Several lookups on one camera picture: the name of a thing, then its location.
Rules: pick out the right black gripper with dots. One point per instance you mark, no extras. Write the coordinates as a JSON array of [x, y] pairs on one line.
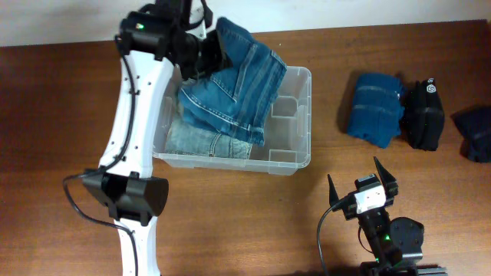
[[390, 185]]

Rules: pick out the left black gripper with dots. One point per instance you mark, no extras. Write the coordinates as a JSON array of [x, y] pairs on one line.
[[214, 54]]

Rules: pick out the dark blue jeans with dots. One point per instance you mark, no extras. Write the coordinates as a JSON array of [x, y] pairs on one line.
[[236, 101]]

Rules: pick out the light blue jeans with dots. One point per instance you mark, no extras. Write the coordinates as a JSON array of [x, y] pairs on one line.
[[185, 139]]

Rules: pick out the clear plastic storage container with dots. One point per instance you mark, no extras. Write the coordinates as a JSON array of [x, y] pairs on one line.
[[287, 132]]

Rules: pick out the teal blue garment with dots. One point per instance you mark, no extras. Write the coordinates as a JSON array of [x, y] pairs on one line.
[[376, 109]]

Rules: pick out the black garment with logo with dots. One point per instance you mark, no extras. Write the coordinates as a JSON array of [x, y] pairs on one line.
[[424, 117]]

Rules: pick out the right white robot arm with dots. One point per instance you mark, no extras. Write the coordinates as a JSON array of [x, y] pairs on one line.
[[396, 244]]

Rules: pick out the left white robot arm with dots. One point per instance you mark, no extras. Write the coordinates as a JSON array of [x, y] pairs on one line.
[[154, 43]]

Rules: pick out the dark navy folded garment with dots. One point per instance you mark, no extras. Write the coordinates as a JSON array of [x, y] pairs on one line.
[[474, 125]]

